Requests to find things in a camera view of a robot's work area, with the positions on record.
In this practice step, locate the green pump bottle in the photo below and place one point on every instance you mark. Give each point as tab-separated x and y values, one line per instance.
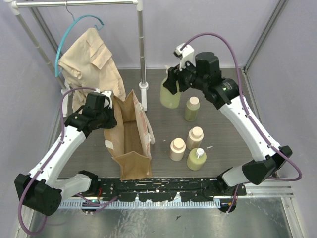
167	99
196	159

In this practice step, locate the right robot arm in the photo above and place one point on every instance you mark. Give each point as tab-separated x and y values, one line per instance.
268	157

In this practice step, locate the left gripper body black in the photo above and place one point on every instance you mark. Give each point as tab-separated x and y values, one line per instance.
109	120

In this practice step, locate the white cable tray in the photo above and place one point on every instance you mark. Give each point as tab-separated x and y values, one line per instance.
175	204

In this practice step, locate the beige bottle left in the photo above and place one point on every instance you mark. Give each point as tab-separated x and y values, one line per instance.
177	149

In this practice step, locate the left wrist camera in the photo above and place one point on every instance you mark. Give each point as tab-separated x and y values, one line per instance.
109	98

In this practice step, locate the beige shirt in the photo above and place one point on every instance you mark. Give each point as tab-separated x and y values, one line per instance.
88	63

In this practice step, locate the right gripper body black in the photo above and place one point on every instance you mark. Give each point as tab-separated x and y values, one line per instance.
187	78

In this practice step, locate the beige bottle right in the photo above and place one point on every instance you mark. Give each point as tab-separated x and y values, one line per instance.
195	137

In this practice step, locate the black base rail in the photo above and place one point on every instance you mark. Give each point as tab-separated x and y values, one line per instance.
160	189

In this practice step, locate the white clothes rack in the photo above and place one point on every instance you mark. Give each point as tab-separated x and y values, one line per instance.
15	6

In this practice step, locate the green bottle beige cap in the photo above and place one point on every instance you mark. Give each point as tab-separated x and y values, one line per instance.
192	108

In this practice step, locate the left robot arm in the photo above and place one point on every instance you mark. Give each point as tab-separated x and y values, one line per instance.
41	189

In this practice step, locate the brown canvas bag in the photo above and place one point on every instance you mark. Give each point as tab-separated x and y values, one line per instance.
130	141

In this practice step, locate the teal clothes hanger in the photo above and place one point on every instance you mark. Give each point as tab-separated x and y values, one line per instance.
57	72

